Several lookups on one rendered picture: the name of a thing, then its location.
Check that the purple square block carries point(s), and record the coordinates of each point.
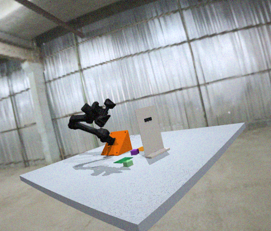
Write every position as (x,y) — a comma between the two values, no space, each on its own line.
(134,151)

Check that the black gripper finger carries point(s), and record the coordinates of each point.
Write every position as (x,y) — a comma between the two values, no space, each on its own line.
(111,105)
(103,119)

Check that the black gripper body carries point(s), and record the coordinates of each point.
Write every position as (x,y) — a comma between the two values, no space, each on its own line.
(103,112)

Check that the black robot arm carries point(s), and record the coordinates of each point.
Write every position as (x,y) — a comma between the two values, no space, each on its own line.
(89,117)

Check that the small green block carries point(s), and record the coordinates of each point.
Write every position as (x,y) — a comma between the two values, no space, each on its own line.
(127,163)

